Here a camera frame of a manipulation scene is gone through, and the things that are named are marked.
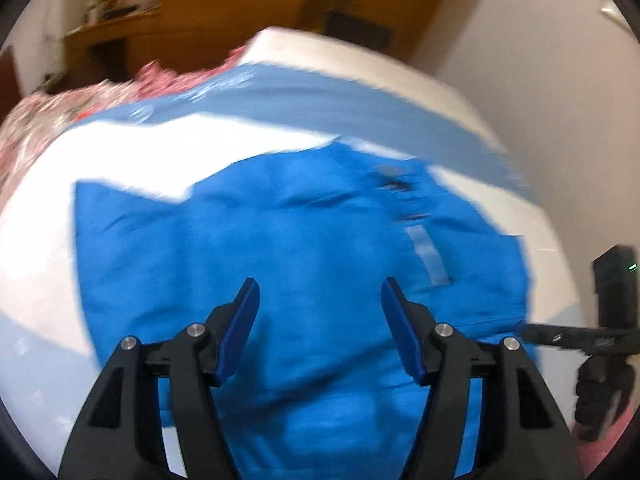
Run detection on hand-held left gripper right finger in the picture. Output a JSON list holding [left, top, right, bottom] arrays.
[[380, 276, 586, 480]]

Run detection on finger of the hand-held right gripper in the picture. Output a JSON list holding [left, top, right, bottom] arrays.
[[514, 321, 588, 351]]

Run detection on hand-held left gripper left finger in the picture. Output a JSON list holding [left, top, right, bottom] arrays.
[[59, 276, 261, 480]]

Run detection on blue puffer jacket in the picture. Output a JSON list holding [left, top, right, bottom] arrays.
[[74, 137, 541, 480]]

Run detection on person's right forearm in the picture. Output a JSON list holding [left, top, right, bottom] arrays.
[[575, 395, 636, 471]]

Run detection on person's right hand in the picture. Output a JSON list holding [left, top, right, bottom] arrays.
[[574, 352, 632, 443]]

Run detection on red floral quilt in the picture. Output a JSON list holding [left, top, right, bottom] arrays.
[[0, 45, 251, 186]]

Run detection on dark box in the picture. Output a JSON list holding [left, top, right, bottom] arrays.
[[325, 10, 393, 51]]

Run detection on small shelf ornaments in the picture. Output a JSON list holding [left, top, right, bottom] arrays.
[[82, 0, 163, 26]]

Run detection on white wall fixture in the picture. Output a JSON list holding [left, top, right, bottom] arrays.
[[599, 5, 628, 28]]

